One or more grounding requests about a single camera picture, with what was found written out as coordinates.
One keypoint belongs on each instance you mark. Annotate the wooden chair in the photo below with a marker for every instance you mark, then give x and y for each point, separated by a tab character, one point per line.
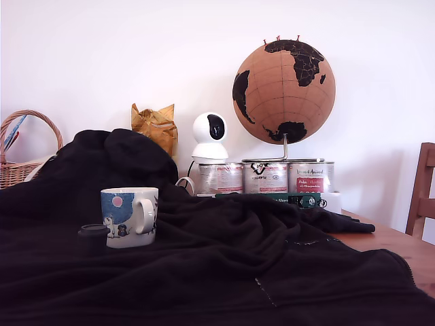
425	203

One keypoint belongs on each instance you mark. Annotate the white dome security camera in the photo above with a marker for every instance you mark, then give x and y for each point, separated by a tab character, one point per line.
204	149

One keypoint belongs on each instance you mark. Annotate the cork globe on metal stand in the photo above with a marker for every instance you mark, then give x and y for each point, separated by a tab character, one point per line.
282	95

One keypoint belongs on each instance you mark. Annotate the black fleece cloth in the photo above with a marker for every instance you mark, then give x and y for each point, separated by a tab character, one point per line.
204	254

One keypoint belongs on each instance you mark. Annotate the blue and white illustrated mug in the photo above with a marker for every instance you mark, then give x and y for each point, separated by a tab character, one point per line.
117	210

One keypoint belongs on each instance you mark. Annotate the silver tin red band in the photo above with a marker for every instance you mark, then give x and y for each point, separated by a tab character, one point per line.
311	178

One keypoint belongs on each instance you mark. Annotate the silver tin black logo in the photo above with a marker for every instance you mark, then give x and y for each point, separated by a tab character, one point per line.
265	180

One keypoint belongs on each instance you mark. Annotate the crumpled golden paper bag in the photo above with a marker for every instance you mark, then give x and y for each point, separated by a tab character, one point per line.
159	130

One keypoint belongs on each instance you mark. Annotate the green and white flat box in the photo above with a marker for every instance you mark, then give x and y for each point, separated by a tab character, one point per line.
306	200

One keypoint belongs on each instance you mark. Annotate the blue and red paper flyer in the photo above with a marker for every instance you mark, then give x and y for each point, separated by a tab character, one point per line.
13	133

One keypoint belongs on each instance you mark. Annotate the silver tin small-print label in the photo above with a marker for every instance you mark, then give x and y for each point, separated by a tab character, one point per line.
221	178

